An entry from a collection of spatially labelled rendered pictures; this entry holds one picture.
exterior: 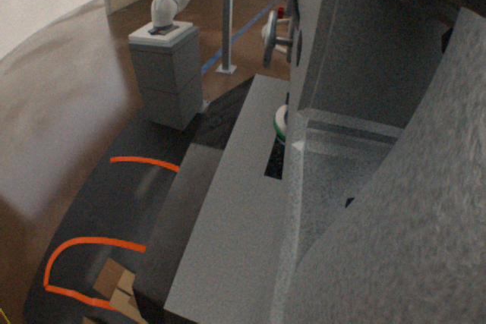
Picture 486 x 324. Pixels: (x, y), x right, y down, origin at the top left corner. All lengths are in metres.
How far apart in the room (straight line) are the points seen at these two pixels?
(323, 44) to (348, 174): 0.13
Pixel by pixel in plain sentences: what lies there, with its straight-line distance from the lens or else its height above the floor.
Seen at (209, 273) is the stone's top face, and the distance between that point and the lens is 0.62.
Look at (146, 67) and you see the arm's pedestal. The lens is 1.84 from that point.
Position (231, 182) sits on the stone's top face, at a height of 0.85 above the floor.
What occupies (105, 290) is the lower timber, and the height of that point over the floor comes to 0.14.
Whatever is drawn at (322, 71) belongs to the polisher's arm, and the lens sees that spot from 0.23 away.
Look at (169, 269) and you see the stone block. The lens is 0.66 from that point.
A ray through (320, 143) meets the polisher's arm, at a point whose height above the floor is 1.28.
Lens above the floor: 1.46
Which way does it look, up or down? 48 degrees down
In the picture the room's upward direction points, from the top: 4 degrees clockwise
